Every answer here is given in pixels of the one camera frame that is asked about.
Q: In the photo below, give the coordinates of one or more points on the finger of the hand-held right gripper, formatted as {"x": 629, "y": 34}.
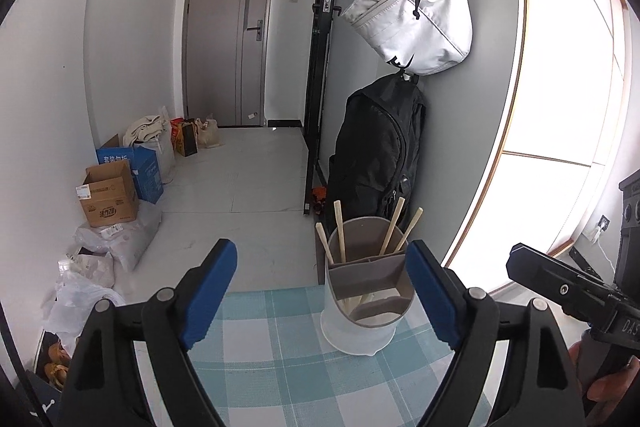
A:
{"x": 545, "y": 274}

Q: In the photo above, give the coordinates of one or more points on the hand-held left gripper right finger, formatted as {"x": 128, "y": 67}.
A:
{"x": 432, "y": 292}

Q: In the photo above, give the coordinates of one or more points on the brown cardboard box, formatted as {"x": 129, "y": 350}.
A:
{"x": 110, "y": 202}

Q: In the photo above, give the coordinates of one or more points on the person's right hand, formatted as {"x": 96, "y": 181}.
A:
{"x": 610, "y": 397}

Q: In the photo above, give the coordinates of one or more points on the crumpled white plastic bag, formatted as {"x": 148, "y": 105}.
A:
{"x": 80, "y": 297}

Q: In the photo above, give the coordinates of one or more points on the clear plastic bags heap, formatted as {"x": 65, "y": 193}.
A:
{"x": 125, "y": 237}

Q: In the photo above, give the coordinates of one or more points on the dark paper bag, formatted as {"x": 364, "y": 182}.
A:
{"x": 187, "y": 139}

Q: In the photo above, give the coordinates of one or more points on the beige plastic bag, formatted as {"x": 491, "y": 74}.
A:
{"x": 207, "y": 134}

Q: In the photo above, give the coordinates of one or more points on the white wall socket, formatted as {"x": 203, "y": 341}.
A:
{"x": 600, "y": 227}

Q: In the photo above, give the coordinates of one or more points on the tall blue box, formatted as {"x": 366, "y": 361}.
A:
{"x": 149, "y": 174}

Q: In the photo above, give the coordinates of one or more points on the brown shoes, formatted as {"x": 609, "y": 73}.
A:
{"x": 57, "y": 364}

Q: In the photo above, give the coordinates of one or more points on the long beige chopstick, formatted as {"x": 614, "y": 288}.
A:
{"x": 340, "y": 232}
{"x": 391, "y": 227}
{"x": 409, "y": 231}
{"x": 325, "y": 244}

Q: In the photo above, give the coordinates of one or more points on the white grey utensil holder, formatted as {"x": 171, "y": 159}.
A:
{"x": 360, "y": 332}

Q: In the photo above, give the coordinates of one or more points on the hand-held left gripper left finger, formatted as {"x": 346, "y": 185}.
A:
{"x": 210, "y": 292}

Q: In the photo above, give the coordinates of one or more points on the orange black tool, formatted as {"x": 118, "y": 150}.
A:
{"x": 319, "y": 199}

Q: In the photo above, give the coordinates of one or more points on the teal checkered tablecloth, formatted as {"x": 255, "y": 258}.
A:
{"x": 280, "y": 367}

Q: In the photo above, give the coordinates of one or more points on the black backpack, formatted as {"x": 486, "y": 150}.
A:
{"x": 380, "y": 147}

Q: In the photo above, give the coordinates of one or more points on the grey door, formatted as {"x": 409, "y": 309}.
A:
{"x": 225, "y": 37}

